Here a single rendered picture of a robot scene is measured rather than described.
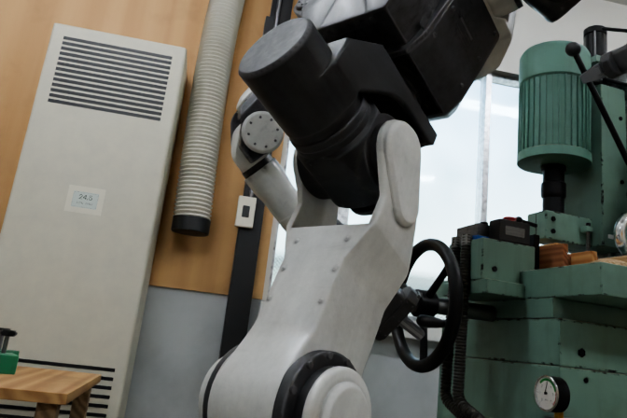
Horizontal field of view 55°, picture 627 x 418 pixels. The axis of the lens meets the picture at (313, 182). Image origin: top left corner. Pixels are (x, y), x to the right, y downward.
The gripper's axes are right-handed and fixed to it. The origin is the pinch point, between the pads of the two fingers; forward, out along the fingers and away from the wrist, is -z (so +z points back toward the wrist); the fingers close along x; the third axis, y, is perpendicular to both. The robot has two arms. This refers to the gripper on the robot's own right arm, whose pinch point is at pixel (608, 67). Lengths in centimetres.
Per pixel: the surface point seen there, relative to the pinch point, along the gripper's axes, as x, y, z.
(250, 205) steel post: 44, -14, -149
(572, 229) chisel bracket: 10.0, 31.4, -20.6
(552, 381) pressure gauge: 51, 47, 4
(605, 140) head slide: -8.2, 15.3, -17.0
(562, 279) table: 34.8, 34.6, -1.6
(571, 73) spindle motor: -6.5, -3.3, -15.6
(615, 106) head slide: -16.4, 8.8, -17.0
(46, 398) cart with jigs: 131, 16, -59
